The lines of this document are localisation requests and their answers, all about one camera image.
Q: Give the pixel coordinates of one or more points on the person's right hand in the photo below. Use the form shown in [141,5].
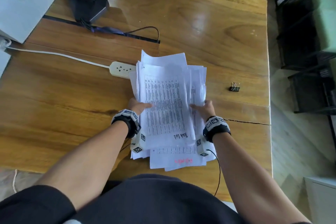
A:
[207,111]

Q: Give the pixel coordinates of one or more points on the person's left hand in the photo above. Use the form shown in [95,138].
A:
[137,107]

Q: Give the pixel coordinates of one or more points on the pile of printed papers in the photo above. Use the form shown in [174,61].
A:
[162,100]

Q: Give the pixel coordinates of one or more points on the black binder clip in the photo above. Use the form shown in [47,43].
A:
[234,89]

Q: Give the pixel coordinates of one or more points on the person's left forearm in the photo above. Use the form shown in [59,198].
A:
[86,158]

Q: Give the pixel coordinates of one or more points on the person's right forearm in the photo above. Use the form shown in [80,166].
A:
[249,179]

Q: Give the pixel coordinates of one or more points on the person's black shirt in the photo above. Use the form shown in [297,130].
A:
[157,200]

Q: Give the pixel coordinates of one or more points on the left wristband with markers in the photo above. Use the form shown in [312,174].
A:
[126,117]

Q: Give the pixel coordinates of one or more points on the wristband with markers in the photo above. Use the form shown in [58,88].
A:
[126,117]
[216,126]

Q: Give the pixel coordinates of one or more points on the right wristband with markers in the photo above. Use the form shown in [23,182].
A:
[216,126]

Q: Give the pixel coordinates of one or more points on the white power strip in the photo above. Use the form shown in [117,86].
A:
[120,69]

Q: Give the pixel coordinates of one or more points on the white cabinet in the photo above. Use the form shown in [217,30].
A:
[323,200]

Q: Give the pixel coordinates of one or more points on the white extension socket block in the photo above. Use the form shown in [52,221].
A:
[5,42]

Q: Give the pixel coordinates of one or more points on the row of green cushioned stools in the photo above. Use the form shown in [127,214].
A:
[325,21]

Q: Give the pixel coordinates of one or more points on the large white box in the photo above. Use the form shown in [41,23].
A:
[23,3]

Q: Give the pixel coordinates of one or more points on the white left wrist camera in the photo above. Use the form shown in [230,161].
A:
[139,143]

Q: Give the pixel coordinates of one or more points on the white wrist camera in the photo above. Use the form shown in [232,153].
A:
[139,143]
[202,147]

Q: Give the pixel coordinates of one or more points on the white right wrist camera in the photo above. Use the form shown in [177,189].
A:
[202,147]

